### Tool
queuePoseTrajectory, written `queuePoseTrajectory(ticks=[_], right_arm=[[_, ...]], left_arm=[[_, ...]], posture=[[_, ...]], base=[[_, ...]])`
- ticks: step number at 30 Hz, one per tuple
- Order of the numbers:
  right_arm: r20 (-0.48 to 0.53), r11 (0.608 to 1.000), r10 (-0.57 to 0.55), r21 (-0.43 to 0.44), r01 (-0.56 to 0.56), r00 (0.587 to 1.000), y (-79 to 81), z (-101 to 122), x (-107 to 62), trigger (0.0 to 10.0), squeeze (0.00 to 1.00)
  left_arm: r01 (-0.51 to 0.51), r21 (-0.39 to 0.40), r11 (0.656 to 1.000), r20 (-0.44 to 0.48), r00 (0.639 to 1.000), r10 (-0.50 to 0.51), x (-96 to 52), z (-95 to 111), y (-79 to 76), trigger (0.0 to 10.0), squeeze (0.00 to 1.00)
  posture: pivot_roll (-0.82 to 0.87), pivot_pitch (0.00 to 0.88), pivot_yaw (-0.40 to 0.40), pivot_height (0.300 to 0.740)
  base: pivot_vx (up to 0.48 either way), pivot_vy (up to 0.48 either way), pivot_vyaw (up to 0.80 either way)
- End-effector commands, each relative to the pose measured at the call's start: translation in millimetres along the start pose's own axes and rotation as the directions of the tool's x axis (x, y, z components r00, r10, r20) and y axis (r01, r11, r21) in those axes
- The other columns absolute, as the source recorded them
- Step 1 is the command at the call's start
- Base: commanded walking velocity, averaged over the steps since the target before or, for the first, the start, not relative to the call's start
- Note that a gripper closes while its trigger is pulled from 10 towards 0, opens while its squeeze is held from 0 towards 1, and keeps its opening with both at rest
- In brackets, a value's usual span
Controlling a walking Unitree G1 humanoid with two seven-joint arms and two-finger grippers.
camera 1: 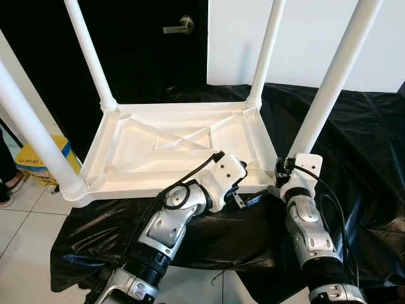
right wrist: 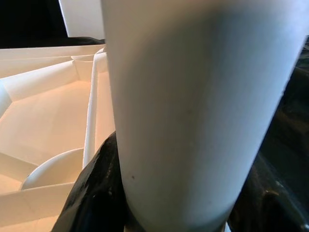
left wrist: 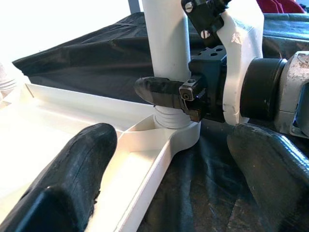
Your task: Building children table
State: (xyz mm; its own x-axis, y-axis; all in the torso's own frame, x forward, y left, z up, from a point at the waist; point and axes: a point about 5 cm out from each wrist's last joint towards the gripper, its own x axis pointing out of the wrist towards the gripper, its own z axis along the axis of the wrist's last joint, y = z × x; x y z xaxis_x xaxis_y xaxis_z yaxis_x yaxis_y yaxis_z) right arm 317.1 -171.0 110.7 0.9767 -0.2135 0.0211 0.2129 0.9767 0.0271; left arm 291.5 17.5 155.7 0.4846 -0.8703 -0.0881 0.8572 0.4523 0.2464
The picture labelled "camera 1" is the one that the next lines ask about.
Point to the black door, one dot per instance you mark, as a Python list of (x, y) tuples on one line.
[(139, 57)]

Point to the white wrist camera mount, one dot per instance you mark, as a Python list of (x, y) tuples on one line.
[(307, 166), (224, 177)]

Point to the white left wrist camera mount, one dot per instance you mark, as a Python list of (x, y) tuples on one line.
[(224, 177)]

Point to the yellow bin with blue band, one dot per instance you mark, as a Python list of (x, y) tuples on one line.
[(26, 158)]

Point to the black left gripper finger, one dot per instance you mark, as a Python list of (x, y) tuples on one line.
[(254, 200), (243, 166)]

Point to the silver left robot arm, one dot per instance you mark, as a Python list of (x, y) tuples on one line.
[(168, 228)]

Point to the person in dark trousers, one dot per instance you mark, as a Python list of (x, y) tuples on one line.
[(7, 171)]

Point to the black plastic cover sheet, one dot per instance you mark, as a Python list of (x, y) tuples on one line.
[(253, 247)]

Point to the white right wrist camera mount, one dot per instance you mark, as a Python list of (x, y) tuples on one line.
[(307, 166)]

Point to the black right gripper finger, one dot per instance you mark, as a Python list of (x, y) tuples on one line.
[(280, 166)]

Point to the white plastic table leg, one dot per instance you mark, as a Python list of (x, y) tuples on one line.
[(266, 50), (88, 50), (31, 133), (335, 76)]

